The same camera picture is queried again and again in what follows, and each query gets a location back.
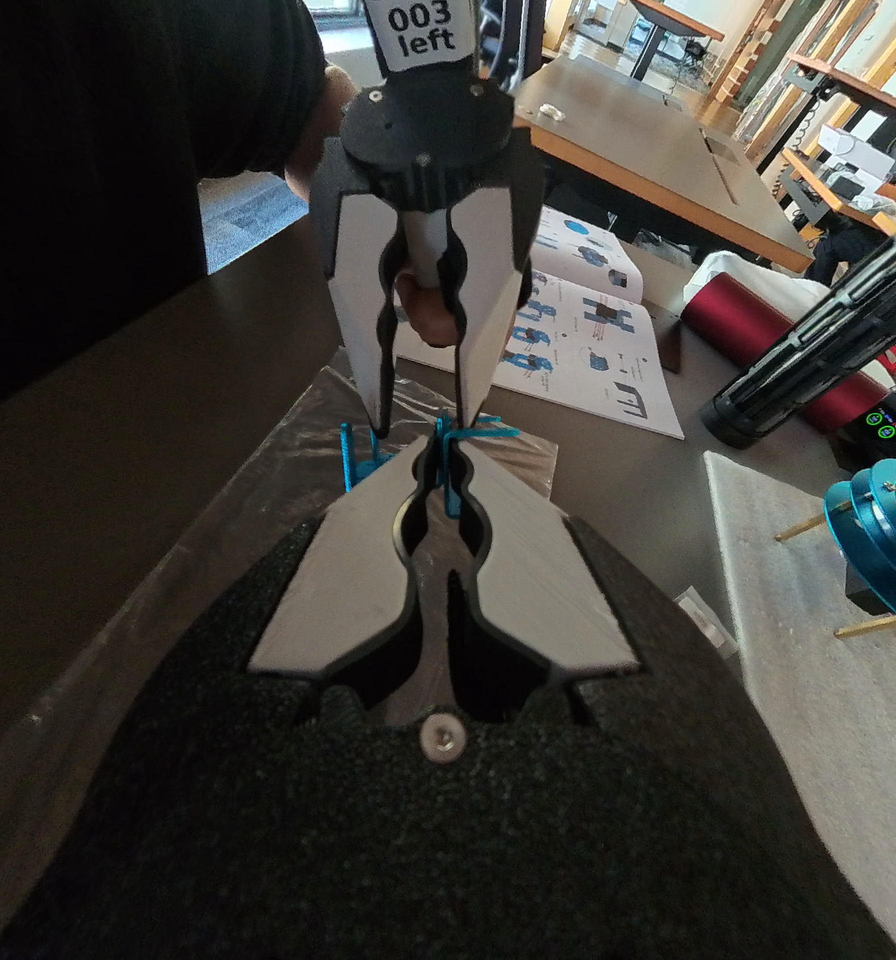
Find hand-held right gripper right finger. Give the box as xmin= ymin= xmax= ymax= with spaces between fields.
xmin=448 ymin=442 xmax=644 ymax=680

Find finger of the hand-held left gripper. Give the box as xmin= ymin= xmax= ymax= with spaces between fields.
xmin=329 ymin=191 xmax=401 ymax=440
xmin=444 ymin=183 xmax=530 ymax=425

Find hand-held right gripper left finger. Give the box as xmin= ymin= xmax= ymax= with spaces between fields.
xmin=249 ymin=437 xmax=426 ymax=680

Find blue metal bracket assembly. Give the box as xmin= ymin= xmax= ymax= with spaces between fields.
xmin=339 ymin=411 xmax=521 ymax=520

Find person's left forearm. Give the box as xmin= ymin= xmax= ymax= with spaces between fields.
xmin=193 ymin=0 xmax=344 ymax=185

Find desk with wooden edge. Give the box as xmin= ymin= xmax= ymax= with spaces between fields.
xmin=511 ymin=54 xmax=818 ymax=275

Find wooden shelf desk with equipment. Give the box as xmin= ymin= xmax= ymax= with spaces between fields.
xmin=781 ymin=52 xmax=896 ymax=234

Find person's left hand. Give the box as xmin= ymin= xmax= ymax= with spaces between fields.
xmin=286 ymin=66 xmax=465 ymax=348

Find open instruction manual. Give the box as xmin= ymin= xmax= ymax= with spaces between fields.
xmin=394 ymin=206 xmax=686 ymax=441

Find clear plastic bag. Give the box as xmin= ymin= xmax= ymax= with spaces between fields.
xmin=13 ymin=363 xmax=561 ymax=751

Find group of small hardware bags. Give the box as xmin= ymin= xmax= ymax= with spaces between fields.
xmin=674 ymin=585 xmax=740 ymax=655

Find white cloth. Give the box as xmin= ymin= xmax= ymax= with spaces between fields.
xmin=684 ymin=249 xmax=775 ymax=309

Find dark red cylinder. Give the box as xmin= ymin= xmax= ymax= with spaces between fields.
xmin=679 ymin=271 xmax=893 ymax=432

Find white foam sheet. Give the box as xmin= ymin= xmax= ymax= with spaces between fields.
xmin=704 ymin=450 xmax=896 ymax=960

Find black slotted cylinder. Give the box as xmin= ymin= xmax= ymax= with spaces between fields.
xmin=699 ymin=210 xmax=896 ymax=450

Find black device with green display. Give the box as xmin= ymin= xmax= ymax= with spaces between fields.
xmin=838 ymin=386 xmax=896 ymax=472

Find white boxes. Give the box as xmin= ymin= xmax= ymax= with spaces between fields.
xmin=819 ymin=123 xmax=895 ymax=181

